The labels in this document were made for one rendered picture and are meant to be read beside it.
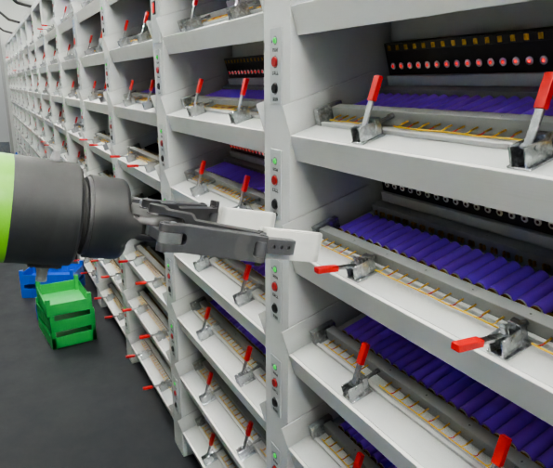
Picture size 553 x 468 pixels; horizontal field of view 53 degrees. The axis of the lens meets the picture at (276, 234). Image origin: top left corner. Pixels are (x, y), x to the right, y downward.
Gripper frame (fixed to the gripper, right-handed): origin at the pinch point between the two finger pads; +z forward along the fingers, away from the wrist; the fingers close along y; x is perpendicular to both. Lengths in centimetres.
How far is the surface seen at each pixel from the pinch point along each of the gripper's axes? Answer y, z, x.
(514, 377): 17.2, 20.9, -9.2
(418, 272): -2.6, 24.3, -3.9
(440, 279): 1.1, 24.5, -3.6
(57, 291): -230, 14, -84
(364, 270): -11.3, 22.4, -6.4
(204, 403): -81, 34, -66
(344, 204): -30.0, 30.0, 0.8
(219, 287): -68, 26, -27
